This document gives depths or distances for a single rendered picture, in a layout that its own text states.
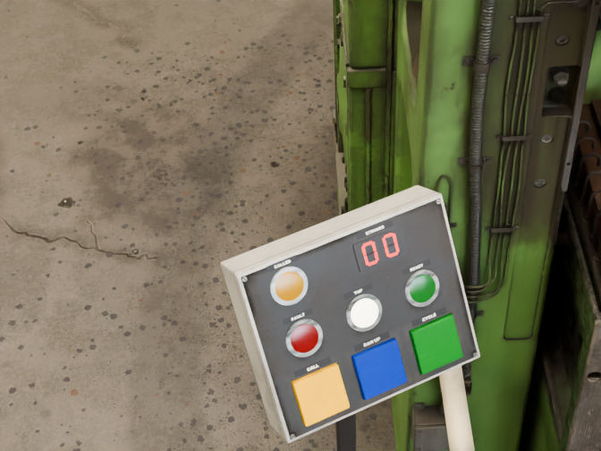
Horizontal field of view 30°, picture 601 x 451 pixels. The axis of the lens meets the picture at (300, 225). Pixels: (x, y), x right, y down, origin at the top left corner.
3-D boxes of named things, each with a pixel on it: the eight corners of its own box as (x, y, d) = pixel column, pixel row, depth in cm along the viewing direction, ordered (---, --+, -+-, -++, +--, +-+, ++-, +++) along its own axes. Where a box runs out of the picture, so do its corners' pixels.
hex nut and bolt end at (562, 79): (567, 108, 179) (572, 74, 174) (549, 109, 179) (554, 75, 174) (564, 98, 181) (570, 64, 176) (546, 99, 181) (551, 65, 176)
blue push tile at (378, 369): (408, 382, 171) (397, 338, 169) (365, 401, 169) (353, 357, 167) (403, 378, 173) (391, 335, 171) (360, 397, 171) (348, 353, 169)
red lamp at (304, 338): (321, 354, 165) (320, 336, 162) (289, 356, 165) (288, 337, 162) (320, 337, 167) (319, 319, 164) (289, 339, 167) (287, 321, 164)
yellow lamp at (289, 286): (306, 302, 162) (305, 283, 159) (274, 304, 162) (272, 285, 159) (305, 286, 164) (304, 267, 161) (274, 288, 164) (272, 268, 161)
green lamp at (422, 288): (437, 304, 170) (439, 285, 167) (407, 306, 170) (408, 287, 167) (435, 289, 172) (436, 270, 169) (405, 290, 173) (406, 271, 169)
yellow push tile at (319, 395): (351, 407, 169) (338, 364, 166) (306, 427, 166) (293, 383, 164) (346, 403, 171) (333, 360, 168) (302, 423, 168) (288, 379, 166)
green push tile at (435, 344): (464, 356, 174) (453, 313, 172) (423, 375, 172) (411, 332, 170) (458, 353, 176) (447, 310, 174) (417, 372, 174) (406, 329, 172)
